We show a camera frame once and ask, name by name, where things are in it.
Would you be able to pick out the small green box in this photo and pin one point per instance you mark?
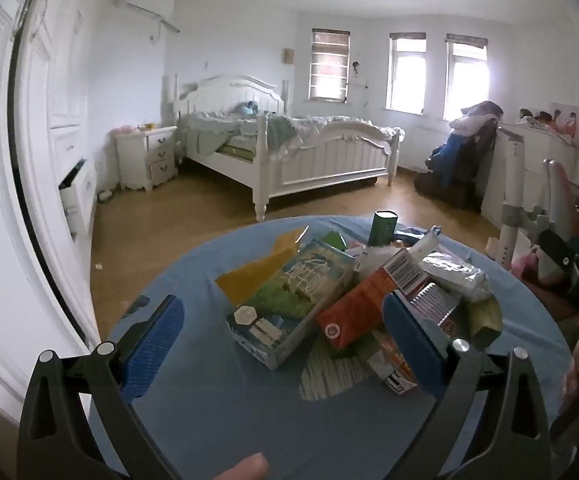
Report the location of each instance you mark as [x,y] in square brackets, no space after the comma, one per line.
[334,240]

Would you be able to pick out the green can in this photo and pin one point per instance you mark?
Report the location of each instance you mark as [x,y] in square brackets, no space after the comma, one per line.
[382,227]

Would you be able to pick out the window with lowered blind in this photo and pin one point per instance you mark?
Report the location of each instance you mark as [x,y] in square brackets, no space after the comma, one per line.
[329,65]

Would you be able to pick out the window with raised blind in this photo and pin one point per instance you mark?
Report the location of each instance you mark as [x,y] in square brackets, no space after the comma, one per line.
[407,75]
[467,80]

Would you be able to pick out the white nightstand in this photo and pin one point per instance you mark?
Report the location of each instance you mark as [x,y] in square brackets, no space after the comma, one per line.
[149,155]

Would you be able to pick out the small wall frame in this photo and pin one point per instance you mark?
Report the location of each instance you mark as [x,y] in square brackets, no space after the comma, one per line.
[288,56]

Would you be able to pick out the white wardrobe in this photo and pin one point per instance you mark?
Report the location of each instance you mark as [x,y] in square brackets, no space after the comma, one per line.
[64,110]

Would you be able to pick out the small red white box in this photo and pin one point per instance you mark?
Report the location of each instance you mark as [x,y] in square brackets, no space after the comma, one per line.
[394,375]

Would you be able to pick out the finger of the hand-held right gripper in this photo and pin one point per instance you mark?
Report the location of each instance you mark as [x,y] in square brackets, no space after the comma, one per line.
[559,255]

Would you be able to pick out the white tube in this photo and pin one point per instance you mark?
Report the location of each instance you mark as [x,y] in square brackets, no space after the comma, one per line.
[424,242]

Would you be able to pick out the white green bedding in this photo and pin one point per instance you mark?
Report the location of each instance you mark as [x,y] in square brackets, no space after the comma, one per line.
[289,130]

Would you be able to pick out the wall sticker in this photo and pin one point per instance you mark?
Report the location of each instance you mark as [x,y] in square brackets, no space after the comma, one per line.
[357,70]

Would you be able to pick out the white wooden bed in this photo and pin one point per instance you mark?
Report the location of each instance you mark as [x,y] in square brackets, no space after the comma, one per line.
[329,160]

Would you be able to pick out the pink grey child chair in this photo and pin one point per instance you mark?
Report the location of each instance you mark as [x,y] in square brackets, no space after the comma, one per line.
[562,195]

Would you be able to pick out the blue plush toy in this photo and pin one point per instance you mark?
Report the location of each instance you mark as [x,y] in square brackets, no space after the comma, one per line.
[247,108]

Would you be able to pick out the orange carton box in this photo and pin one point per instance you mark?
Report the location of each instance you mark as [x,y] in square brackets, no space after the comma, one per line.
[354,305]

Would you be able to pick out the blue green carton box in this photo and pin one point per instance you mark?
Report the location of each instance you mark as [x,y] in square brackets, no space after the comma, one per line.
[294,290]

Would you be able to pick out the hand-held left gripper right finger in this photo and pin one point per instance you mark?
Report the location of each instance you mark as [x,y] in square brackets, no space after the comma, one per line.
[414,345]

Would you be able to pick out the pink picture book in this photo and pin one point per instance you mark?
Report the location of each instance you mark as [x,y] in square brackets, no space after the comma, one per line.
[569,122]

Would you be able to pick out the white dresser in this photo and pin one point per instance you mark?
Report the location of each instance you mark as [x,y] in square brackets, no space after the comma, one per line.
[544,160]

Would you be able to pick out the white plastic packet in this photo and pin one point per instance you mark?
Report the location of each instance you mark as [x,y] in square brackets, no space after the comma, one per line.
[454,270]

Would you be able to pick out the pink cloth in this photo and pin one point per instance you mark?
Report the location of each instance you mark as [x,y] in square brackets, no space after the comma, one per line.
[527,265]

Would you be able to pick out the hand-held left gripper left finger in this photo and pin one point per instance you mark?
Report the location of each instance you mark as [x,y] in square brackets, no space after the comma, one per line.
[154,345]

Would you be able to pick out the blue tablecloth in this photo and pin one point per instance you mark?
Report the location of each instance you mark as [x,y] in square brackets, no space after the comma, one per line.
[219,400]

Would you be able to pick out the silver foil packet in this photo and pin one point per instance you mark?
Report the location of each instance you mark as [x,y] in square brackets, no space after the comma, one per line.
[432,302]

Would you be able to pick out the dark chair piled with clothes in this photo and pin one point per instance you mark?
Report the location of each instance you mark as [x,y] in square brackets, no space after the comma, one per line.
[459,160]

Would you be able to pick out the person's left hand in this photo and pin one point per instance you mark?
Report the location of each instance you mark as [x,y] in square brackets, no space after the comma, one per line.
[244,467]

